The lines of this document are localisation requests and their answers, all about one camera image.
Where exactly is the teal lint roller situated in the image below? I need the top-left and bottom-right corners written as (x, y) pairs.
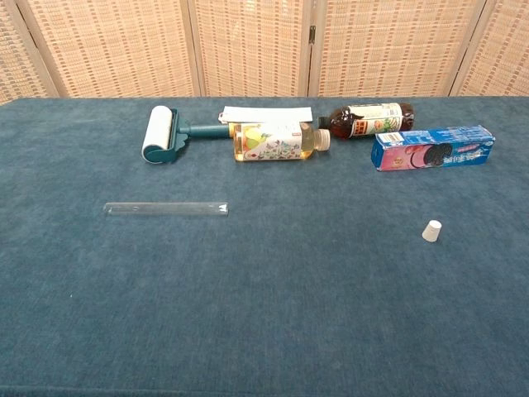
top-left (141, 105), bottom-right (231, 165)

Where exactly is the yellow tea bottle white cap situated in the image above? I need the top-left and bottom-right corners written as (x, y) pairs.
top-left (232, 122), bottom-right (332, 163)

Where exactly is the woven bamboo folding screen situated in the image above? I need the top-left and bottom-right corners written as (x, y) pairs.
top-left (0, 0), bottom-right (529, 105)

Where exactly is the blue cookie box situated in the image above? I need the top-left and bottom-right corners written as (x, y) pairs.
top-left (370, 124), bottom-right (497, 172)

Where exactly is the white and blue paper card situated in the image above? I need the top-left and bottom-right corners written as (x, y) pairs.
top-left (217, 105), bottom-right (314, 124)

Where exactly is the white rubber stopper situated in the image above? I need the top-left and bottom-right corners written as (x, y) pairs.
top-left (421, 219), bottom-right (442, 243)

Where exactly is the dark tea bottle black cap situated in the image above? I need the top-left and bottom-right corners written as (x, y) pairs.
top-left (317, 102), bottom-right (415, 141)

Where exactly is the clear glass test tube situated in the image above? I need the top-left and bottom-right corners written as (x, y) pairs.
top-left (102, 201), bottom-right (230, 218)

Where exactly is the blue table cloth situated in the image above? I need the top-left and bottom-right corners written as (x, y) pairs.
top-left (0, 96), bottom-right (529, 397)

